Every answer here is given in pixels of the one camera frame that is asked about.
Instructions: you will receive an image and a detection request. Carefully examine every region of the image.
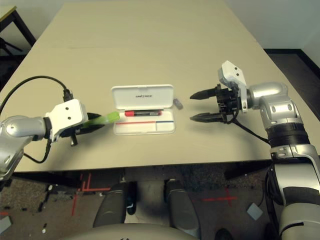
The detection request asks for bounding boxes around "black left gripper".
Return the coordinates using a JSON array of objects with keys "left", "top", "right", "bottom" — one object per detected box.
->
[{"left": 60, "top": 112, "right": 106, "bottom": 148}]

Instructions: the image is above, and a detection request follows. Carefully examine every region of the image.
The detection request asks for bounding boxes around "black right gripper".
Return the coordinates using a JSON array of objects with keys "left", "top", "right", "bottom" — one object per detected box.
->
[{"left": 189, "top": 84, "right": 243, "bottom": 125}]

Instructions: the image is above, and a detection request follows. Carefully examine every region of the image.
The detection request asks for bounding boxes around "green stick-shaped stationery item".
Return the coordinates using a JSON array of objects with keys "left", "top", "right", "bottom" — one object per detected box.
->
[{"left": 82, "top": 111, "right": 121, "bottom": 129}]

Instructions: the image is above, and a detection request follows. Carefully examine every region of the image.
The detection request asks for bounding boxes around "black marker with red cap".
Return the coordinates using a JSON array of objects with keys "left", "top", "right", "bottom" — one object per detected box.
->
[{"left": 124, "top": 110, "right": 163, "bottom": 118}]

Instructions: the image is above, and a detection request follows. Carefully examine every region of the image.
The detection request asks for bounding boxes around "white plastic pencil case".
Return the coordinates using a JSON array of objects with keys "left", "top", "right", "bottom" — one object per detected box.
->
[{"left": 111, "top": 84, "right": 176, "bottom": 136}]

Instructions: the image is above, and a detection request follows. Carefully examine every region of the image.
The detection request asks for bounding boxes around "grey left robot leg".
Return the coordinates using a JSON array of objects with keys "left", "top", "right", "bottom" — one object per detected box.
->
[{"left": 93, "top": 183, "right": 126, "bottom": 229}]

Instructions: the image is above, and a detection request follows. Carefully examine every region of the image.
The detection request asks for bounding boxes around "grey robot leg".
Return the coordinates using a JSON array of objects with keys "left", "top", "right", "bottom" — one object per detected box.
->
[
  {"left": 93, "top": 183, "right": 126, "bottom": 229},
  {"left": 165, "top": 179, "right": 201, "bottom": 239}
]

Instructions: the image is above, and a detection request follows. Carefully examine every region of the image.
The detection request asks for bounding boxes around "grey right robot leg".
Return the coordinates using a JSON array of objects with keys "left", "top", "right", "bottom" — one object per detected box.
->
[{"left": 165, "top": 179, "right": 201, "bottom": 239}]

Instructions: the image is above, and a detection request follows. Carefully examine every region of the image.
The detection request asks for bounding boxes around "black tripod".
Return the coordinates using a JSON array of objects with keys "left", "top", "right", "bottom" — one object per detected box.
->
[{"left": 0, "top": 37, "right": 24, "bottom": 60}]

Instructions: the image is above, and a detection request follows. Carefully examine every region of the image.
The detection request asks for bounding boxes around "grey robot torso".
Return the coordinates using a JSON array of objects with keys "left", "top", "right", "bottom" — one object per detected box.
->
[{"left": 53, "top": 222, "right": 199, "bottom": 240}]

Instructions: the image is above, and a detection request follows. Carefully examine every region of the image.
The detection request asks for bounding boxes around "small grey square floor box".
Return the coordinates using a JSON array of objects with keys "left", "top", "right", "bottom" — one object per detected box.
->
[{"left": 246, "top": 202, "right": 264, "bottom": 221}]

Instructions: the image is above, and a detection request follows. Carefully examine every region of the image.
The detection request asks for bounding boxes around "black rounded floor object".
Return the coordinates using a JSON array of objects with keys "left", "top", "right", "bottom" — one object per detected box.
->
[{"left": 215, "top": 227, "right": 235, "bottom": 240}]

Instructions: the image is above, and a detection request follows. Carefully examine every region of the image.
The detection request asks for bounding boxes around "grey floor sheet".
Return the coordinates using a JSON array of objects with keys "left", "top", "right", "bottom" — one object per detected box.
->
[{"left": 0, "top": 216, "right": 12, "bottom": 233}]

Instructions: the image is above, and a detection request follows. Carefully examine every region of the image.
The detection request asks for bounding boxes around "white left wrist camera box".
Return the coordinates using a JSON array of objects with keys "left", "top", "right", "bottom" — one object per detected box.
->
[{"left": 44, "top": 98, "right": 89, "bottom": 144}]

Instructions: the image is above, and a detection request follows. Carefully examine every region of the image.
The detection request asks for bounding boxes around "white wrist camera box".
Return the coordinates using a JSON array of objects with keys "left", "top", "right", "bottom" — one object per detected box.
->
[
  {"left": 217, "top": 59, "right": 249, "bottom": 114},
  {"left": 44, "top": 98, "right": 89, "bottom": 144}
]

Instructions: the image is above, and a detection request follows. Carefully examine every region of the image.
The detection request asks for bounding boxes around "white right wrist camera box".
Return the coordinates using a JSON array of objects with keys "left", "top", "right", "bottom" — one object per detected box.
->
[{"left": 217, "top": 59, "right": 249, "bottom": 114}]

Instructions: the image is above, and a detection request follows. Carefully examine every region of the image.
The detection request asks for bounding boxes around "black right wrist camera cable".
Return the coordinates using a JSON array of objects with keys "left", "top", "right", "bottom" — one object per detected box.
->
[{"left": 231, "top": 116, "right": 286, "bottom": 240}]

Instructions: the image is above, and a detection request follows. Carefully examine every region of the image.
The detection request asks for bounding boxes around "black post between robot legs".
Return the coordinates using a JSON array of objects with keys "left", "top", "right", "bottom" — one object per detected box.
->
[{"left": 125, "top": 181, "right": 139, "bottom": 216}]

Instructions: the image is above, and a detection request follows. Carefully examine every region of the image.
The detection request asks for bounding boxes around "thin black floor cable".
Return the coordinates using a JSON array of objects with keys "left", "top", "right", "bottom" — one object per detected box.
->
[{"left": 256, "top": 191, "right": 270, "bottom": 209}]

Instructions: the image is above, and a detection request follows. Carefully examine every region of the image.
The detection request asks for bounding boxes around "side table with black frame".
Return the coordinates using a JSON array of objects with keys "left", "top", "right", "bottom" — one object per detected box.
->
[{"left": 0, "top": 5, "right": 37, "bottom": 49}]

